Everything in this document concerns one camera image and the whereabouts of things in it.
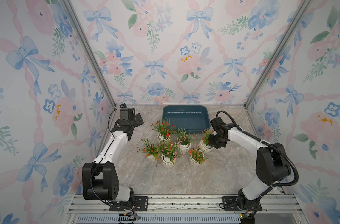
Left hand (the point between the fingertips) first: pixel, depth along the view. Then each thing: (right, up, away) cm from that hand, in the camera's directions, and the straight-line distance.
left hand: (134, 117), depth 88 cm
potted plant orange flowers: (+43, -17, -1) cm, 47 cm away
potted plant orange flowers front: (+38, -22, -9) cm, 45 cm away
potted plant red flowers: (+12, -19, -9) cm, 24 cm away
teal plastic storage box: (+36, 0, +29) cm, 46 cm away
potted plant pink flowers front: (+22, -21, -9) cm, 32 cm away
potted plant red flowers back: (+19, -7, 0) cm, 21 cm away
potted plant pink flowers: (+31, -13, -4) cm, 34 cm away
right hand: (+49, -15, +6) cm, 51 cm away
